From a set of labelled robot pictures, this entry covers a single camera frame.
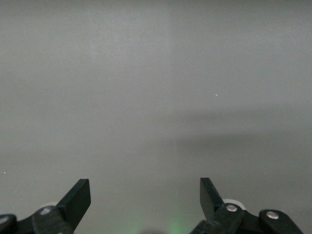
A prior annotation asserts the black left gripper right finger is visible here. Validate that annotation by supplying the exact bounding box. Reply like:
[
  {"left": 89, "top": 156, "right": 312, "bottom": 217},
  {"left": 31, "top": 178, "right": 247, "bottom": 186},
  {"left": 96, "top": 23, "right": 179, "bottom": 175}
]
[{"left": 190, "top": 177, "right": 245, "bottom": 234}]

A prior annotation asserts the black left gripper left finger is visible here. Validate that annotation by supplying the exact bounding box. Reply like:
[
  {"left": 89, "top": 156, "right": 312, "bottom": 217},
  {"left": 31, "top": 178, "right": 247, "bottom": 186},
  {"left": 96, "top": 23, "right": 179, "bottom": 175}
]
[{"left": 31, "top": 178, "right": 92, "bottom": 234}]

